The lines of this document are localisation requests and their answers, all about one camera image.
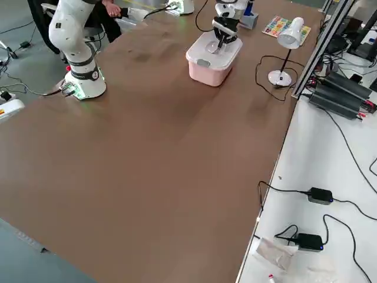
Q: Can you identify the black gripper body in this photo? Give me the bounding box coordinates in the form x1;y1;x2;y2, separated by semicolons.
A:
211;17;239;34

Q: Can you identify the black power adapter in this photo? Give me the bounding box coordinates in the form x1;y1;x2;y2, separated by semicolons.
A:
295;232;324;252
307;186;334;205

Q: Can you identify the white desk lamp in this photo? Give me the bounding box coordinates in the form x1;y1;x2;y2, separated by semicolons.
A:
267;17;306;87

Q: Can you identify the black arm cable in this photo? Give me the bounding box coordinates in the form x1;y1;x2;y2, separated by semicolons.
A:
194;0;216;32

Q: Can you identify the aluminium frame post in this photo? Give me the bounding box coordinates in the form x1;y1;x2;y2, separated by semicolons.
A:
290;0;358;100

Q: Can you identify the colourful alphabet puzzle board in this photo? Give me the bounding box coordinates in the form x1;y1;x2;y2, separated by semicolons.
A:
262;15;312;39

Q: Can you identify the person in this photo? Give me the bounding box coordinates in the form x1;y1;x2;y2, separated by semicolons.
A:
85;0;122;44

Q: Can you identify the black power supply cable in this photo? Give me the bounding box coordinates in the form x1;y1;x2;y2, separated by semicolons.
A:
319;107;377;190

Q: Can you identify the black lamp cable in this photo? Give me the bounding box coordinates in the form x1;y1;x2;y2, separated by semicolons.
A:
254;55;306;103

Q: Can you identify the pink plastic bin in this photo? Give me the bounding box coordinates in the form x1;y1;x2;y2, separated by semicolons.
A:
188;57;234;88

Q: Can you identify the clear plastic bag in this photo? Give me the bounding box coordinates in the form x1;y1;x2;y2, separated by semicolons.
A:
255;236;299;271

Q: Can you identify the white lid with grey clips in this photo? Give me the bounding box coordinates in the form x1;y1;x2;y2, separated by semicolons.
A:
185;31;244;72

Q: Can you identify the white handheld device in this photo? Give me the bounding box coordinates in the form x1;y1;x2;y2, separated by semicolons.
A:
120;6;149;21

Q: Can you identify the black finned power supply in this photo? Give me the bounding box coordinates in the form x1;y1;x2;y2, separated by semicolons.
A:
308;84;363;120
323;71;372;101

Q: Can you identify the grey block with round hollow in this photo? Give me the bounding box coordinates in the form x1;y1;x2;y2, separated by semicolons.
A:
239;12;260;29

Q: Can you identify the black adapter cable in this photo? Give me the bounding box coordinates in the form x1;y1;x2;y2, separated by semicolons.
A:
257;180;377;221
274;214;372;283

